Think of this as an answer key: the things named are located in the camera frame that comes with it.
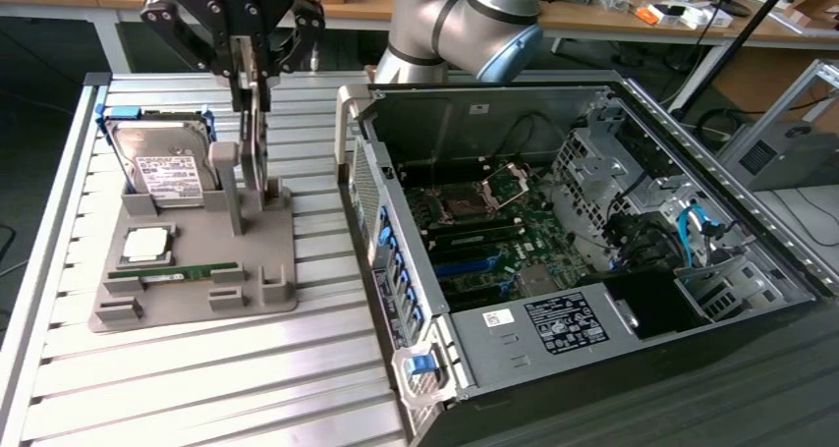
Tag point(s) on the silver CPU chip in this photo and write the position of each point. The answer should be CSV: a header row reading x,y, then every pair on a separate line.
x,y
147,244

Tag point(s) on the blue expansion slot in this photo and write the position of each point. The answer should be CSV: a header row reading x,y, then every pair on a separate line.
x,y
466,266

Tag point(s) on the green motherboard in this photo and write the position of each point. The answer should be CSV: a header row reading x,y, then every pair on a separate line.
x,y
545,231

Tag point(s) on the aluminium profile frame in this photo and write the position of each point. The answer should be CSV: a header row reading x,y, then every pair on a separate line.
x,y
797,88

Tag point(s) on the hard disk drive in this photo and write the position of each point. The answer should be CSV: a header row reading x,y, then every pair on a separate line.
x,y
123,113

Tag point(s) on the metal socket cover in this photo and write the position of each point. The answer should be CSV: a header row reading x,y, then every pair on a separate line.
x,y
509,182

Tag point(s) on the black stand pole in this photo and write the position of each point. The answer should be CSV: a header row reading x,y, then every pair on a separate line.
x,y
741,39

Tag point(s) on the green RAM stick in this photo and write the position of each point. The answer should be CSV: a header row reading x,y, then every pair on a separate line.
x,y
183,271

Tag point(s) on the white small box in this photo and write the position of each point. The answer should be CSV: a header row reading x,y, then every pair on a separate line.
x,y
712,18

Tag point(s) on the CPU socket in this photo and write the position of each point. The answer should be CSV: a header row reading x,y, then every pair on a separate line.
x,y
462,204

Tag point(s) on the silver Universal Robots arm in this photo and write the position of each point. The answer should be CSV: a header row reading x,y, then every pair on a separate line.
x,y
453,19

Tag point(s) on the black graphics card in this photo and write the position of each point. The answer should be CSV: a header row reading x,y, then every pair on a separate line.
x,y
254,162

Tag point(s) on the silver hard disk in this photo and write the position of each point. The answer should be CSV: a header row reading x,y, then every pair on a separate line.
x,y
165,167

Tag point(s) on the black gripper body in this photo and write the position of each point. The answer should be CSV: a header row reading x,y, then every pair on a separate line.
x,y
233,5

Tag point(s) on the chipset heatsink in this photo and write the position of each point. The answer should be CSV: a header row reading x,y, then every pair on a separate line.
x,y
543,277

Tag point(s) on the open PC case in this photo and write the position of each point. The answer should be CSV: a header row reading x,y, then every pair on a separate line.
x,y
545,363

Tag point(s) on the black expansion slot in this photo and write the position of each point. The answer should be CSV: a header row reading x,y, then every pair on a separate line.
x,y
473,230
479,243

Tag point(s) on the grey parts rack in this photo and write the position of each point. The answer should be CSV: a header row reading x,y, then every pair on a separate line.
x,y
210,240

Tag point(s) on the small metal disk bay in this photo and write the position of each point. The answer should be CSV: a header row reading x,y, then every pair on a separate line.
x,y
721,290

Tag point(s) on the blue case latch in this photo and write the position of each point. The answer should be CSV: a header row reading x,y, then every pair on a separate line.
x,y
419,366

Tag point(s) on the orange small box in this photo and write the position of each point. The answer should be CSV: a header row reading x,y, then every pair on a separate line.
x,y
646,14

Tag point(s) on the grey metal cabinet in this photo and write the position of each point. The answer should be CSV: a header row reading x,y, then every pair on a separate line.
x,y
786,157

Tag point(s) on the large metal drive cage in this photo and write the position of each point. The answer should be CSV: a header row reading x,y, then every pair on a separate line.
x,y
597,167

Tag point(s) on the grey power supply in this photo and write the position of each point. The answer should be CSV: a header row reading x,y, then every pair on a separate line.
x,y
518,339

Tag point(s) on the small cardboard carton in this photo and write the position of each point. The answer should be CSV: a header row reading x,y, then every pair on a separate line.
x,y
820,7

